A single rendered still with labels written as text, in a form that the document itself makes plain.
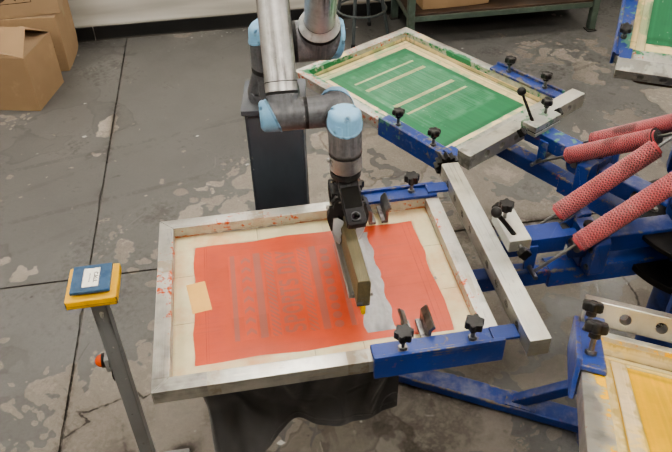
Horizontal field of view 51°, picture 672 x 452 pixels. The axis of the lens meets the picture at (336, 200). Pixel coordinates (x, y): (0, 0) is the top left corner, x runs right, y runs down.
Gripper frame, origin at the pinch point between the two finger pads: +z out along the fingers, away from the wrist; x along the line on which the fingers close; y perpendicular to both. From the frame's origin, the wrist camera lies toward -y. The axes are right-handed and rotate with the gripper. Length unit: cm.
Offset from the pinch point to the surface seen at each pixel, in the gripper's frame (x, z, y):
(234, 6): 20, 94, 380
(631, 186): -84, 8, 16
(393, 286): -10.8, 13.7, -4.2
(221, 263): 32.0, 13.7, 12.5
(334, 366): 8.3, 10.2, -29.2
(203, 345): 37.1, 13.6, -15.0
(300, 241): 10.3, 13.8, 17.4
